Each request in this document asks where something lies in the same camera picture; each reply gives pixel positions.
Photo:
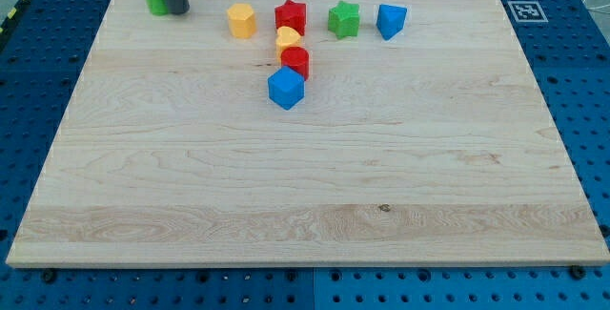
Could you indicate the red cylinder block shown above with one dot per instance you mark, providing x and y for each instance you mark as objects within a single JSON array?
[{"x": 298, "y": 59}]

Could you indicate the yellow heart block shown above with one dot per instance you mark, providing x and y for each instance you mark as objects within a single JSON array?
[{"x": 286, "y": 37}]

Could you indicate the green star block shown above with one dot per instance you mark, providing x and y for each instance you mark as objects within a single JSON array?
[{"x": 344, "y": 19}]

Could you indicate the white fiducial marker tag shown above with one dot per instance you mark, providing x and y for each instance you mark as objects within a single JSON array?
[{"x": 527, "y": 11}]

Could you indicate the light wooden board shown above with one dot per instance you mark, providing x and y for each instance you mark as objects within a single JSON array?
[{"x": 433, "y": 148}]

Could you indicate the black bolt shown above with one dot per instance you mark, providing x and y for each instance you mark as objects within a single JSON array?
[
  {"x": 577, "y": 272},
  {"x": 48, "y": 276}
]

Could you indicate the yellow hexagon block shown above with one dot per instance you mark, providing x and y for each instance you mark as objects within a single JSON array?
[{"x": 241, "y": 20}]

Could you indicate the blue triangle block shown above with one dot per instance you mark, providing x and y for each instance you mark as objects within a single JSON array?
[{"x": 390, "y": 20}]

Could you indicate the black bolt right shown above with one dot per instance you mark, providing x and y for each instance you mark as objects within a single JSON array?
[{"x": 577, "y": 272}]

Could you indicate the blue cube block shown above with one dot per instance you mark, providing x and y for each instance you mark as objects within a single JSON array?
[{"x": 286, "y": 87}]

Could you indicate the black bolt left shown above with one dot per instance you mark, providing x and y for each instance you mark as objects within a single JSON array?
[{"x": 48, "y": 276}]

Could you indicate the red star block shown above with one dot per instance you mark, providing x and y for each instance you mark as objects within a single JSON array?
[{"x": 291, "y": 14}]

